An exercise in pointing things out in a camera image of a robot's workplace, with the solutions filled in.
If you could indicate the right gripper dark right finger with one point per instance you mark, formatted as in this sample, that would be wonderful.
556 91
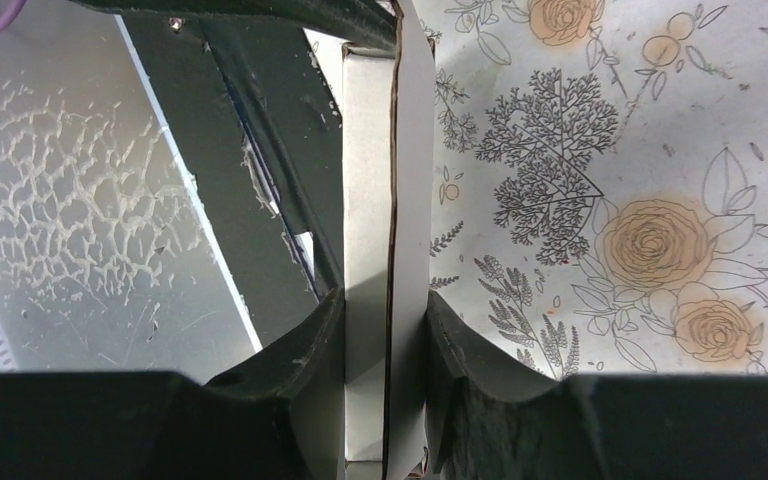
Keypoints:
491 417

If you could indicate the floral patterned table cloth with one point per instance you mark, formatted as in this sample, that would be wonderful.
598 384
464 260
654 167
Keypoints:
601 181

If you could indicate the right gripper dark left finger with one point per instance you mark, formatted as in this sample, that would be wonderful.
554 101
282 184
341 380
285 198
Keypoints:
277 415

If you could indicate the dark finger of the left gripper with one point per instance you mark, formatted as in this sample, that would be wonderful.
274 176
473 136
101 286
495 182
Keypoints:
365 24

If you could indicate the white cardboard paper box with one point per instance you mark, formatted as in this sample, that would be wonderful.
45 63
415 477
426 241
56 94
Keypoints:
387 109

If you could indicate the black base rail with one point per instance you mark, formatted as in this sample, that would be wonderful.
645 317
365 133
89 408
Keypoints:
259 132

